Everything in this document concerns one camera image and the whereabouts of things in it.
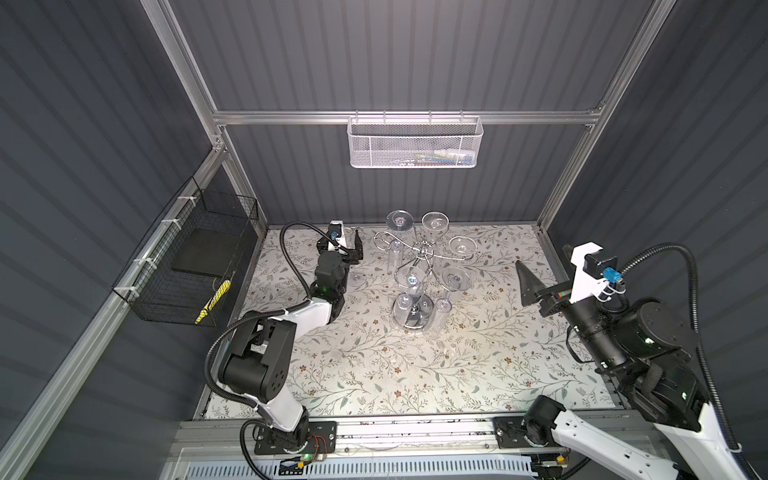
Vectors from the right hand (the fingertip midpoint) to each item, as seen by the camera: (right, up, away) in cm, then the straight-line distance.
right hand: (549, 258), depth 52 cm
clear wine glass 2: (-14, -5, +15) cm, 21 cm away
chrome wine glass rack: (-20, -18, +42) cm, 50 cm away
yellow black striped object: (-69, -10, +16) cm, 72 cm away
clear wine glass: (-16, +8, +25) cm, 31 cm away
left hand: (-43, +7, +34) cm, 55 cm away
